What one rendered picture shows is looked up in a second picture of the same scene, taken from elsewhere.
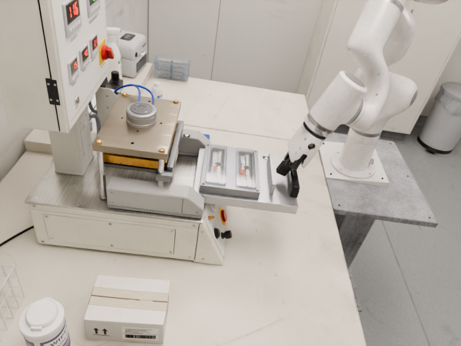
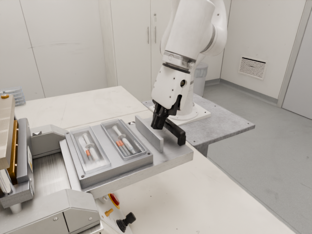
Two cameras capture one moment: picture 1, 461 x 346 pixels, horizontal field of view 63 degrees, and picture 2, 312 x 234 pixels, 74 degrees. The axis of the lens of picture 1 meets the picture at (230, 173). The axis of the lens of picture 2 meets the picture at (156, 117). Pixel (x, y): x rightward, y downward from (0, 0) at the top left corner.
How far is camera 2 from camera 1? 0.56 m
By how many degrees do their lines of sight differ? 23
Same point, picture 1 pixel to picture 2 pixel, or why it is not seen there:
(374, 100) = (219, 20)
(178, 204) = (59, 223)
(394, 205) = (224, 125)
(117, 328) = not seen: outside the picture
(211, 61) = (43, 95)
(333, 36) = (118, 53)
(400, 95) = not seen: hidden behind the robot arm
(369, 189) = (203, 122)
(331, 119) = (193, 45)
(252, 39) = (67, 72)
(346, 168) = (180, 115)
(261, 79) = not seen: hidden behind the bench
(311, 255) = (208, 191)
